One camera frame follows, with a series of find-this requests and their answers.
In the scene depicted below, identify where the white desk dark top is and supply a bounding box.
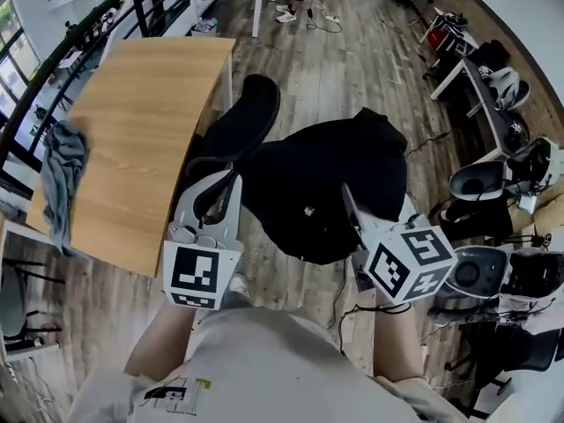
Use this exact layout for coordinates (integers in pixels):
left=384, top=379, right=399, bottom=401
left=430, top=55, right=530, bottom=167

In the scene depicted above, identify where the black mesh chair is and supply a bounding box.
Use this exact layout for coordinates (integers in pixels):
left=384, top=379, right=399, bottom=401
left=184, top=73, right=283, bottom=182

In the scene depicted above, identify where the large window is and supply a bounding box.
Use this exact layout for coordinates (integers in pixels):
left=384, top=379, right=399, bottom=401
left=0, top=0, right=43, bottom=118

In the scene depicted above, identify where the black jacket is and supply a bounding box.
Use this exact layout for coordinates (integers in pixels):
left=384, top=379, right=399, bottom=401
left=240, top=107, right=409, bottom=265

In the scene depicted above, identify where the person's beige shirt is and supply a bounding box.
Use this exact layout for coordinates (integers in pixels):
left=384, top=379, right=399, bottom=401
left=65, top=308, right=464, bottom=423

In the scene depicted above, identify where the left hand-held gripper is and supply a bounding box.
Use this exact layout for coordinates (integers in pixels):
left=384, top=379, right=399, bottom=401
left=161, top=167, right=246, bottom=311

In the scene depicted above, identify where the person's left shoe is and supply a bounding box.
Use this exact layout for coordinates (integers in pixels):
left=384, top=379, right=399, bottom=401
left=226, top=271, right=251, bottom=303

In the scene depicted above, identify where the black white garment pile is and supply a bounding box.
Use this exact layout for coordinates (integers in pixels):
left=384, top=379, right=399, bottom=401
left=478, top=41, right=532, bottom=110

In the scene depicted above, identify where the white folding rack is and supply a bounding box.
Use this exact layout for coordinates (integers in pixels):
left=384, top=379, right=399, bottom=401
left=420, top=9, right=479, bottom=68

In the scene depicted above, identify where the pale pink garment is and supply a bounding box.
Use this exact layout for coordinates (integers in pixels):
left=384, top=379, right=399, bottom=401
left=493, top=295, right=564, bottom=341

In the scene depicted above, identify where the red bag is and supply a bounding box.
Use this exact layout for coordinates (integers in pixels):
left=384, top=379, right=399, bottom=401
left=426, top=28, right=447, bottom=51

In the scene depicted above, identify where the black metal railing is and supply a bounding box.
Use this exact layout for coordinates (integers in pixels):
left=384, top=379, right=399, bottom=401
left=0, top=0, right=177, bottom=184

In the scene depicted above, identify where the grey crumpled garment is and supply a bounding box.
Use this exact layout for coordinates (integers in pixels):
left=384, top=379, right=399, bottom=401
left=41, top=120, right=92, bottom=257

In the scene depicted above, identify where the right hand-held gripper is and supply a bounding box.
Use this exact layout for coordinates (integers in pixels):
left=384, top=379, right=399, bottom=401
left=341, top=182, right=459, bottom=307

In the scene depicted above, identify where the black floor cable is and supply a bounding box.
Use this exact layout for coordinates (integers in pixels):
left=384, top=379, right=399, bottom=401
left=404, top=132, right=453, bottom=158

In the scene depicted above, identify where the person's right forearm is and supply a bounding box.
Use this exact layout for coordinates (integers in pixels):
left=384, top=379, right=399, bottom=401
left=373, top=295, right=427, bottom=381

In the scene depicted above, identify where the person's left forearm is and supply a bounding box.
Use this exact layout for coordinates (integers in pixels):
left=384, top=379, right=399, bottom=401
left=123, top=301, right=199, bottom=378

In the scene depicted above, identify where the black swivel chair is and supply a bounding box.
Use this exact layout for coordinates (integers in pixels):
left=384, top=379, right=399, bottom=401
left=444, top=323, right=563, bottom=418

